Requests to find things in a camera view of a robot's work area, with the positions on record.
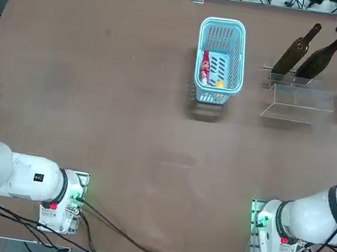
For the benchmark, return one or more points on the clear acrylic stepped shelf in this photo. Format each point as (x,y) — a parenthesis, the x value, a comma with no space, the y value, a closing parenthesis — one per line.
(287,113)

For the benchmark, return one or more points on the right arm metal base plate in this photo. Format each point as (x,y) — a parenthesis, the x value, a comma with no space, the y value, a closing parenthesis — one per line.
(255,208)

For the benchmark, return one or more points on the light blue plastic basket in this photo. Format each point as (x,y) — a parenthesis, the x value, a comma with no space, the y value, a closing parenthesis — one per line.
(238,63)

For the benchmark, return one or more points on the red cola bottle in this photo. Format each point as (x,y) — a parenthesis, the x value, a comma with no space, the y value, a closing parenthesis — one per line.
(205,65)

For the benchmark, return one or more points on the brown high-shouldered wine bottle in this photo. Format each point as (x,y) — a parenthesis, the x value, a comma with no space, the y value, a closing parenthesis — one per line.
(295,53)

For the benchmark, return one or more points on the dark sloped-shoulder wine bottle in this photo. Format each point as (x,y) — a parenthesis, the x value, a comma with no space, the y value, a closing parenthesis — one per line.
(318,59)

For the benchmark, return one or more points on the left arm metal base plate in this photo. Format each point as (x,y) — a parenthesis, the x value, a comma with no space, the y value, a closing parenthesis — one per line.
(84,178)

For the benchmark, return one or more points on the yellow lemon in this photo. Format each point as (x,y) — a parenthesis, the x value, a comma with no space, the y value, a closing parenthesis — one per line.
(220,84)

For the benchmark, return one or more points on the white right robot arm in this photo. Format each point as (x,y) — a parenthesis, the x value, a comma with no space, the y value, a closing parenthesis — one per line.
(310,217)

